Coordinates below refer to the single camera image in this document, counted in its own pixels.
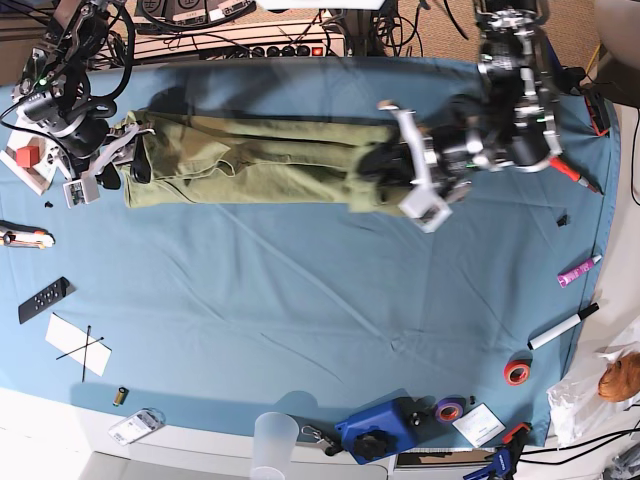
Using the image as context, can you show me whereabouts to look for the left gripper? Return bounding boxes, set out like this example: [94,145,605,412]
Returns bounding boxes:
[356,100,473,203]

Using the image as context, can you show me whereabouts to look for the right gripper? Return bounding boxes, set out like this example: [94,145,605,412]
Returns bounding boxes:
[49,122,155,190]

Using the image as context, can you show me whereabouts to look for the olive green t-shirt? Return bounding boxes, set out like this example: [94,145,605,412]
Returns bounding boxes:
[121,110,411,216]

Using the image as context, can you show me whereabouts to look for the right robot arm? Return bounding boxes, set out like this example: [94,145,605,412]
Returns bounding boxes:
[1,1,154,206]

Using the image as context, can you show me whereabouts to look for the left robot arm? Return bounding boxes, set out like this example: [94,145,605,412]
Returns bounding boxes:
[350,1,562,211]

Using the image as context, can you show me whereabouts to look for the red cube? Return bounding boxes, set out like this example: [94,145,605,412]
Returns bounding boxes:
[15,145,40,169]

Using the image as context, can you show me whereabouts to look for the blue table cloth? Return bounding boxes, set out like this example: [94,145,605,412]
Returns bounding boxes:
[0,55,621,448]

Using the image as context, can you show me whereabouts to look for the orange white utility knife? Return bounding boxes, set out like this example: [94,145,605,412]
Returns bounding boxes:
[1,220,55,249]

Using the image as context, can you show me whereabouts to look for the black remote control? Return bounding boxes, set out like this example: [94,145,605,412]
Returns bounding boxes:
[18,277,74,324]

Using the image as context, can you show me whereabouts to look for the black zip tie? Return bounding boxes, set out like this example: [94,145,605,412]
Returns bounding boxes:
[81,325,92,383]
[55,337,104,360]

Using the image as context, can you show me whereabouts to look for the white power strip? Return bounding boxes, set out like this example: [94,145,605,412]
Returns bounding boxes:
[134,32,349,60]

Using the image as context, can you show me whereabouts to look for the small black clip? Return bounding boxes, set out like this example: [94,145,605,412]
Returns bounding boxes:
[556,214,569,228]

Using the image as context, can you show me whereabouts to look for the white paper card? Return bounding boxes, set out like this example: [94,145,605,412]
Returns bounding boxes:
[45,314,112,377]

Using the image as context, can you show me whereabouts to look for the pink tube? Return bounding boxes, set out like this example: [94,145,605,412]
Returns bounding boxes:
[557,254,602,288]

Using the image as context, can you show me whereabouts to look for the white black marker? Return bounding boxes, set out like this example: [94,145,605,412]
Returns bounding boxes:
[527,303,599,351]

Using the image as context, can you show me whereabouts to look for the orange tape roll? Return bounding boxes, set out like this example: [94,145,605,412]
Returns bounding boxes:
[503,360,531,386]

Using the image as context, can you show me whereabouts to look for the clear plastic package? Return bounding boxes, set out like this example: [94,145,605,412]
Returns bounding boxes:
[108,408,166,446]

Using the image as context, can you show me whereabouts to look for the purple tape roll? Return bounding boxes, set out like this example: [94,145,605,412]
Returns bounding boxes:
[434,396,466,424]

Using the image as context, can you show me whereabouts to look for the blue plastic box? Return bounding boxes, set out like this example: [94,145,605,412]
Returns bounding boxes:
[334,399,418,465]

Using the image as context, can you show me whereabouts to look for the white square card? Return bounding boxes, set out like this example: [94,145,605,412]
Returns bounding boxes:
[453,404,505,448]

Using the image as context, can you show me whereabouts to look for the silver carabiner keyring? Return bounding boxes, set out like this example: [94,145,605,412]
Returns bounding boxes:
[301,424,337,448]

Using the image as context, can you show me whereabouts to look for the black knob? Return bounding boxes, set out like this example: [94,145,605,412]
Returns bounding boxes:
[352,431,395,462]

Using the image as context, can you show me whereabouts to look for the translucent plastic cup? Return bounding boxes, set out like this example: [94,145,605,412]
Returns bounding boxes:
[249,412,300,480]

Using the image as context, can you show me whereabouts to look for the white plastic bag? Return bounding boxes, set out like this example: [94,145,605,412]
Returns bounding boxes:
[547,320,639,447]

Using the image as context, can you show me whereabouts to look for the blue orange bar clamp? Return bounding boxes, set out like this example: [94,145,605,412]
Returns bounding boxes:
[462,422,531,480]

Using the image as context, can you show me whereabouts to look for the brown bread roll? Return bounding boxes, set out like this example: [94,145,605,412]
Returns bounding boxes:
[598,352,640,403]

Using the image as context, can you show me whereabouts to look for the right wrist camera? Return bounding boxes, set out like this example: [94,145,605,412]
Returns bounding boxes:
[63,176,100,208]

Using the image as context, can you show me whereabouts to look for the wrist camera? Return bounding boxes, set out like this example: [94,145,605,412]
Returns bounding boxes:
[63,176,100,208]
[399,186,452,233]

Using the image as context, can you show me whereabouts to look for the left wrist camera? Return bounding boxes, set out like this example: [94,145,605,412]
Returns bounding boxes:
[399,186,452,233]

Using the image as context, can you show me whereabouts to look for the orange handled screwdriver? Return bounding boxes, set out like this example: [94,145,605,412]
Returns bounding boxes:
[550,157,602,194]

